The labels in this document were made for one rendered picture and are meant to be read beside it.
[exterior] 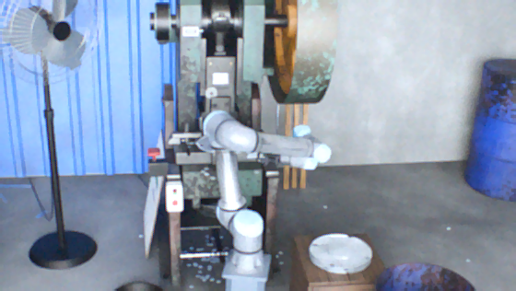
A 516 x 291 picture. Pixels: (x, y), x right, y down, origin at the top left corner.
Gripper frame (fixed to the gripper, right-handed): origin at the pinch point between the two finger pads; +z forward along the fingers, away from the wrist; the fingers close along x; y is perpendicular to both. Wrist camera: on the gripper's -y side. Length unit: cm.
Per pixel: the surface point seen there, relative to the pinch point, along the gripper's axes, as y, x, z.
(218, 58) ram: -14.1, -38.1, 21.6
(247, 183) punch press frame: -10.0, 22.8, 6.6
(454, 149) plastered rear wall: -235, 75, -52
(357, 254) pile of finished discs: -6, 47, -53
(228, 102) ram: -14.3, -16.4, 17.9
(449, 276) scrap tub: 1, 44, -97
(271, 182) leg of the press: -11.9, 20.9, -5.8
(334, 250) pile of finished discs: -4, 46, -43
